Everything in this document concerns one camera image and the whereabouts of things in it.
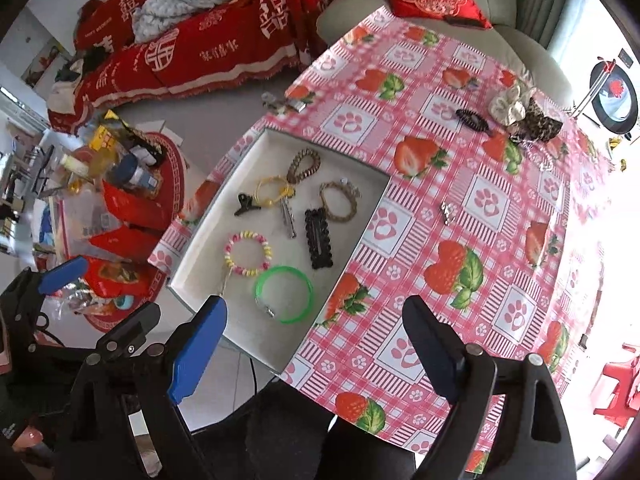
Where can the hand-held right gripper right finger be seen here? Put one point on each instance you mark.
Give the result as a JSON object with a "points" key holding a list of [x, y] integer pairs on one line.
{"points": [[435, 355]]}

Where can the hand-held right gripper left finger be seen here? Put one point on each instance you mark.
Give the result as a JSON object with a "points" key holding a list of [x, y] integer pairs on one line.
{"points": [[195, 350]]}

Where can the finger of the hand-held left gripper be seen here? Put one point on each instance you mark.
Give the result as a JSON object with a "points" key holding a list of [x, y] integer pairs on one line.
{"points": [[62, 270], [132, 327]]}

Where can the green translucent bangle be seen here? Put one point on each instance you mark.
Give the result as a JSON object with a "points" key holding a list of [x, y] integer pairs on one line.
{"points": [[258, 292]]}

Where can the black claw hair clip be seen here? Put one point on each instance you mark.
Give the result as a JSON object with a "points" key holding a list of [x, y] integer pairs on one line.
{"points": [[246, 205]]}

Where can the silver rhinestone hair clip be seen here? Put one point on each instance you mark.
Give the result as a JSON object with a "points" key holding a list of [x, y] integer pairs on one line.
{"points": [[288, 222]]}

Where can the black studded snap clip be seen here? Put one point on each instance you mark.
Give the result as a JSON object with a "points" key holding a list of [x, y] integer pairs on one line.
{"points": [[325, 240]]}

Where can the white jewelry box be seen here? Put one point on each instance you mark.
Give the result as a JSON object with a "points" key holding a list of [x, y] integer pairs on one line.
{"points": [[280, 155]]}

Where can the person's left hand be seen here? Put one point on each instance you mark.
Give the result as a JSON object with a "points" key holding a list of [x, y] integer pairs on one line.
{"points": [[26, 438]]}

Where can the yellow plastic bottle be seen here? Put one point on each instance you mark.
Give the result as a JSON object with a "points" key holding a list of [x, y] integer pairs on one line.
{"points": [[95, 167]]}

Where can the blue lidded jar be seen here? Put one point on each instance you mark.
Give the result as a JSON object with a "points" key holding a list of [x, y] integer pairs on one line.
{"points": [[127, 172]]}

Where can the person's dark trousers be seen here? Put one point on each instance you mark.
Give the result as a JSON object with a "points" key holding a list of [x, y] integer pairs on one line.
{"points": [[300, 435]]}

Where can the red round side table clutter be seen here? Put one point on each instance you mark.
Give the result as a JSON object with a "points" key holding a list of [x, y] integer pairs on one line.
{"points": [[172, 180]]}

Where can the small silver charm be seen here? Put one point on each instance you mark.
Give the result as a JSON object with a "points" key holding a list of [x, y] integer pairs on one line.
{"points": [[446, 212]]}

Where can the yellow black snack bag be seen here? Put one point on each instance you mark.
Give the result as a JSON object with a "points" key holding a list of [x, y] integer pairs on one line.
{"points": [[120, 130]]}

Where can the red plastic stool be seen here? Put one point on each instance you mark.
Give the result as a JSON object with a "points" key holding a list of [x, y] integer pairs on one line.
{"points": [[617, 375]]}

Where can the dark cloth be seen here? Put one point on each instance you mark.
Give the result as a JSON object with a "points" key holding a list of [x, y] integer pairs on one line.
{"points": [[80, 67]]}

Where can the leopard print scrunchie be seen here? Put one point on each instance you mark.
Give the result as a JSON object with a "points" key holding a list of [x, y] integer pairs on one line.
{"points": [[542, 127]]}

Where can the white dotted scrunchie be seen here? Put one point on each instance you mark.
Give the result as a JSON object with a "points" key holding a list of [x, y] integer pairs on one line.
{"points": [[507, 107]]}

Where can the metal tablecloth clip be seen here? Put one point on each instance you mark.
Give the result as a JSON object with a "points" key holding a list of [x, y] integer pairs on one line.
{"points": [[285, 105]]}

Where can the red printed sofa blanket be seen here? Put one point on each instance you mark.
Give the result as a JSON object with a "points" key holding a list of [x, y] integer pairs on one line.
{"points": [[225, 45]]}

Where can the round black framed ornament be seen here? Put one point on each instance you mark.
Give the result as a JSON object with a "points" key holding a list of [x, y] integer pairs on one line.
{"points": [[615, 105]]}

